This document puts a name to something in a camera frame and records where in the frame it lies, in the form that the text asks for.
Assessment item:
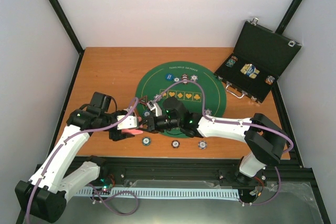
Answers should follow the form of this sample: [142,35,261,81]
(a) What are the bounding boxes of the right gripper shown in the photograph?
[139,113,181,134]

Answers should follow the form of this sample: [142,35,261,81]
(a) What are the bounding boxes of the red-backed playing card deck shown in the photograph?
[121,129,143,135]

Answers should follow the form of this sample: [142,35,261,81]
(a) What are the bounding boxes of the black red poker chip stack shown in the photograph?
[171,140,180,148]

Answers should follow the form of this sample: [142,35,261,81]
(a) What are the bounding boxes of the light blue poker chip stack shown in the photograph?
[198,141,207,150]

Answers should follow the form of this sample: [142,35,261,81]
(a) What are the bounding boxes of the black red chip top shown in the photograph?
[181,74,189,84]

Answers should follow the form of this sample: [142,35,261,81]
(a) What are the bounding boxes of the light blue chip top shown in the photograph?
[190,75,198,82]

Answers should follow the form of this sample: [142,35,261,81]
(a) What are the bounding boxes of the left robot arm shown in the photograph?
[15,92,139,223]

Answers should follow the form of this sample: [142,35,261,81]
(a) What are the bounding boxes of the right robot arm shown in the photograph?
[140,97,290,186]

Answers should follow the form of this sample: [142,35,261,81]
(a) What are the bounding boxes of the black triangular all-in marker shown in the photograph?
[139,95,148,106]

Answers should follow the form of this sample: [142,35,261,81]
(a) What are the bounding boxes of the blue small blind button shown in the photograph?
[165,73,174,81]

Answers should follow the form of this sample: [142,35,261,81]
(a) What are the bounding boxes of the round green poker mat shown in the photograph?
[135,61,227,138]

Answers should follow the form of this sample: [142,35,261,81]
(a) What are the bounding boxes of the chips in case left slot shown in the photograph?
[225,56,238,67]

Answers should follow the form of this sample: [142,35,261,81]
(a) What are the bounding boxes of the chips in case slot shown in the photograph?
[225,56,238,67]
[265,76,275,86]

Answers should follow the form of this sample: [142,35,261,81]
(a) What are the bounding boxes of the blue card deck in case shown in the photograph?
[240,63,260,79]

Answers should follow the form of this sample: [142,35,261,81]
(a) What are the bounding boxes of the chips in case right slot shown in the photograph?
[265,76,275,86]

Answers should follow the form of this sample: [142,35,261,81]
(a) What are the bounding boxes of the black poker case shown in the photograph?
[214,18,302,103]

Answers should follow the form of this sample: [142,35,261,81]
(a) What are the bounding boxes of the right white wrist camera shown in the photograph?
[147,101,162,116]

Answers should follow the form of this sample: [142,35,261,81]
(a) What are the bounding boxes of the black aluminium frame rail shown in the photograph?
[34,155,314,190]

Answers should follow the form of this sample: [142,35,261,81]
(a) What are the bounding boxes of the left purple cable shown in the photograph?
[25,97,140,224]

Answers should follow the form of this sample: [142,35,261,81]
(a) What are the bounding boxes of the purple cable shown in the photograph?
[25,97,140,224]
[153,80,295,207]

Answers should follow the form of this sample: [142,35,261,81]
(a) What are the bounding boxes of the light blue cable duct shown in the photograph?
[73,185,241,200]

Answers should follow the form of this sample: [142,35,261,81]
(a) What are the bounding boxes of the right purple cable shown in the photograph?
[153,80,295,207]

